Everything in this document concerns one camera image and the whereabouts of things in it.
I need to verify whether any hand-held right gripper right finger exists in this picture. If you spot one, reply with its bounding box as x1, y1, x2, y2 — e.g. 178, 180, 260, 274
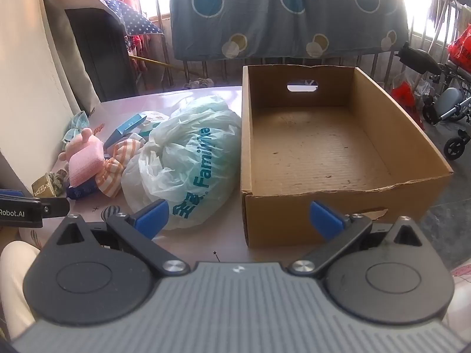
288, 201, 424, 277

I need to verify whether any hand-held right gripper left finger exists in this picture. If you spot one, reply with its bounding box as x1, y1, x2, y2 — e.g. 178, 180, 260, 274
42, 199, 192, 277

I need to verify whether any green floral cloth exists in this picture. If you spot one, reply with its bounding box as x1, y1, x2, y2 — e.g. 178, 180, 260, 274
48, 171, 70, 192

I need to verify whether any orange striped cloth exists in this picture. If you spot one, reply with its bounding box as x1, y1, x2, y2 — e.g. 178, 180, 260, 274
95, 135, 146, 197

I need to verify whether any brown cardboard box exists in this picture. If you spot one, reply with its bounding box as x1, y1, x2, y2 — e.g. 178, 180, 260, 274
241, 64, 454, 249

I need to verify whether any pink plush toy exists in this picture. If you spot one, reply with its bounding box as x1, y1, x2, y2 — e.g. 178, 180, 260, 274
59, 128, 105, 162

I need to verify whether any light blue checked towel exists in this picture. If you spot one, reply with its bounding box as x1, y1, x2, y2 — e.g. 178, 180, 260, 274
62, 111, 91, 142

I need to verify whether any gold box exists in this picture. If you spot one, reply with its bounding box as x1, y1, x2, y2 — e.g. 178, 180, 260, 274
31, 173, 59, 197

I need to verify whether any person's leg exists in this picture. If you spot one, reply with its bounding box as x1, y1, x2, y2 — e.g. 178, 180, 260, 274
0, 241, 41, 342

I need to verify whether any white green plastic bag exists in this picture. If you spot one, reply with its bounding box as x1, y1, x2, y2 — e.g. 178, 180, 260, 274
121, 96, 243, 231

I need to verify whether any pink printed cloth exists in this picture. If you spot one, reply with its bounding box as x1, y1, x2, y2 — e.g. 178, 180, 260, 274
442, 257, 471, 324

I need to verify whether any red plastic bag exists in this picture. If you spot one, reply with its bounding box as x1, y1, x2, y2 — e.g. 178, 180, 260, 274
447, 24, 471, 70
390, 81, 420, 109

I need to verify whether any yellow stick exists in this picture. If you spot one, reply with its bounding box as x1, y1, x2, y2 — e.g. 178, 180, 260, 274
129, 54, 173, 70

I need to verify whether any dark cabinet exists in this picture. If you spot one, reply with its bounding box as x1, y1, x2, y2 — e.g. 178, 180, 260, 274
64, 7, 138, 101

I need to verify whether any wheelchair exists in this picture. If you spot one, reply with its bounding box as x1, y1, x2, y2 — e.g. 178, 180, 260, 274
399, 42, 471, 160

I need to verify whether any blue star-patterned cloth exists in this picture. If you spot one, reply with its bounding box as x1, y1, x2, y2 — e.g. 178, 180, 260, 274
101, 0, 164, 37

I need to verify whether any grey blanket with circles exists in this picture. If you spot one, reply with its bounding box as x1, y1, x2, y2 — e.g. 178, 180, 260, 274
169, 0, 409, 60

